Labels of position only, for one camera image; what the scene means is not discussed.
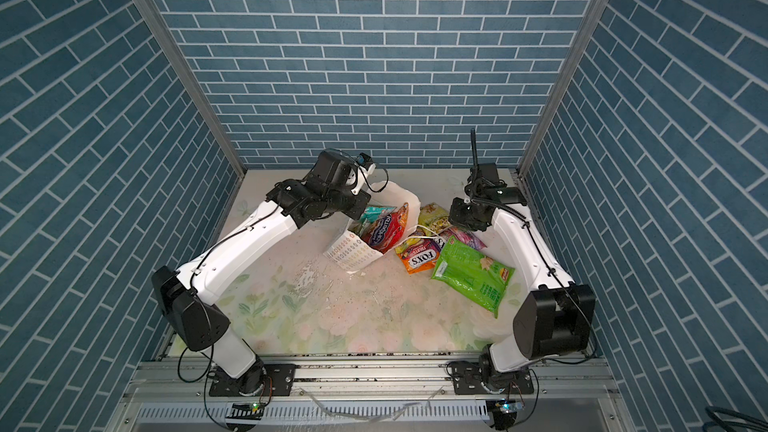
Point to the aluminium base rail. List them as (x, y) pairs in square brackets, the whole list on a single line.
[(433, 392)]

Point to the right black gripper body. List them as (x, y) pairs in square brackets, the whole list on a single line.
[(465, 215)]

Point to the teal snack packet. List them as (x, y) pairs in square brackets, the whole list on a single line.
[(370, 215)]

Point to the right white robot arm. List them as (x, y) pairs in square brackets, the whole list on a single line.
[(556, 316)]

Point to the red snack packet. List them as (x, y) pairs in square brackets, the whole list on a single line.
[(387, 231)]

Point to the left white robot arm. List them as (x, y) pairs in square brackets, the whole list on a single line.
[(188, 295)]

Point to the yellow snack packet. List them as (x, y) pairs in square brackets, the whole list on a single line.
[(434, 217)]

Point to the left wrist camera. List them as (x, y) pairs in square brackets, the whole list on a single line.
[(364, 166)]

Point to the purple Fox's raspberry candy bag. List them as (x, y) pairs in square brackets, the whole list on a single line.
[(466, 237)]

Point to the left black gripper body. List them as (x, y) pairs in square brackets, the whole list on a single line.
[(345, 200)]

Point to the orange Fox's fruits candy bag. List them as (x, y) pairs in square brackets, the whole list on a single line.
[(419, 253)]

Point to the white patterned paper bag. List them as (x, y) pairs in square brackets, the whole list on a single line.
[(349, 251)]

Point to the green snack packet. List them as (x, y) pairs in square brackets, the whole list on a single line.
[(474, 275)]

